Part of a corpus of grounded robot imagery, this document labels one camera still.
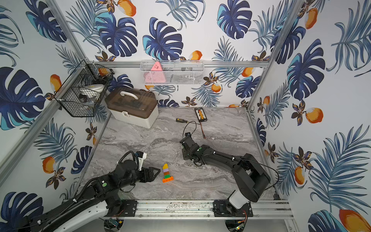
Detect orange lego plate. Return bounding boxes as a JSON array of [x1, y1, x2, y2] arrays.
[[162, 177, 174, 183]]

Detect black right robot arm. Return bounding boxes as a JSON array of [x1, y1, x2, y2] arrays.
[[180, 131, 279, 217]]

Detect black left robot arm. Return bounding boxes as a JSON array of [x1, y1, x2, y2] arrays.
[[14, 151, 161, 232]]

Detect black yellow screwdriver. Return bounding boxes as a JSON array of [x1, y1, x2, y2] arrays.
[[176, 118, 199, 125]]

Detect black board yellow connectors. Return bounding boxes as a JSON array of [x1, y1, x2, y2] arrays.
[[194, 107, 207, 123]]

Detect white box brown lid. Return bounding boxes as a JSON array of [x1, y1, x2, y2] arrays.
[[105, 87, 158, 129]]

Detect pink triangle card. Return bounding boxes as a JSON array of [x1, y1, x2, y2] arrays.
[[144, 61, 166, 84]]

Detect white object in basket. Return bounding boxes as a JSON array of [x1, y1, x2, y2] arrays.
[[79, 84, 104, 97]]

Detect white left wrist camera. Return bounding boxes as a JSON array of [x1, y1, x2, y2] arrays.
[[135, 151, 147, 171]]

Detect clear wall shelf tray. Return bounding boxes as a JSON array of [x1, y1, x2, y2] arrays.
[[140, 60, 204, 86]]

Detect black wire basket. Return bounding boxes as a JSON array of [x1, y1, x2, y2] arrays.
[[54, 60, 115, 118]]

